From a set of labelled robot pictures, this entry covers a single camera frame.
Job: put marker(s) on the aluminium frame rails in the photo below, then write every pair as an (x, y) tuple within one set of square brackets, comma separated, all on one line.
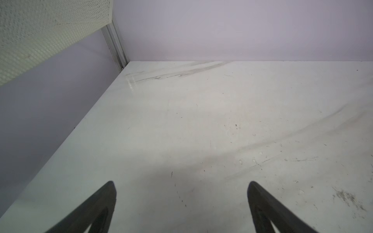
[(114, 41)]

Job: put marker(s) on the white mesh wall shelf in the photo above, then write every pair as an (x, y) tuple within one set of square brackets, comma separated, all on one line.
[(34, 31)]

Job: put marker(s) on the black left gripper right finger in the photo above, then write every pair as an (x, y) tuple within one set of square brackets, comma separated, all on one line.
[(267, 213)]

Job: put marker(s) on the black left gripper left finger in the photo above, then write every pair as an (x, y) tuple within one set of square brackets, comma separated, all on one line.
[(94, 215)]

